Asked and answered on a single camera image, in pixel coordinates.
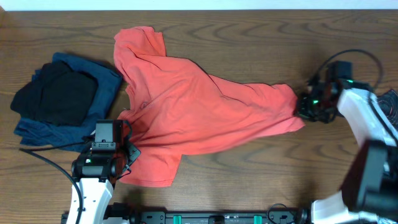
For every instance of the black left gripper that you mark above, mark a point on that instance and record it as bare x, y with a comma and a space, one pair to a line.
134, 152

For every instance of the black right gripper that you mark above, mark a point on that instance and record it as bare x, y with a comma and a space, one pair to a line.
303, 110

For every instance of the coral red t-shirt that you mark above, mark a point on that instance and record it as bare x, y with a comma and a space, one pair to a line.
177, 109

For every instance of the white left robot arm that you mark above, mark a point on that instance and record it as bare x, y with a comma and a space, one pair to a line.
95, 172

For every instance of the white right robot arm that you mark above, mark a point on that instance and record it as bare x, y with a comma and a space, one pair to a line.
368, 193

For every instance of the dark patterned garment pile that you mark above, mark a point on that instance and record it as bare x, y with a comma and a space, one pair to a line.
388, 102

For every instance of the folded navy blue garment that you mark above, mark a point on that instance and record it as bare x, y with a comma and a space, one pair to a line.
36, 133

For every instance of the folded black garment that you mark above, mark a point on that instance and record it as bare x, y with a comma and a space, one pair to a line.
58, 95

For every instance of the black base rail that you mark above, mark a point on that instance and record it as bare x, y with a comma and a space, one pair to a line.
276, 214

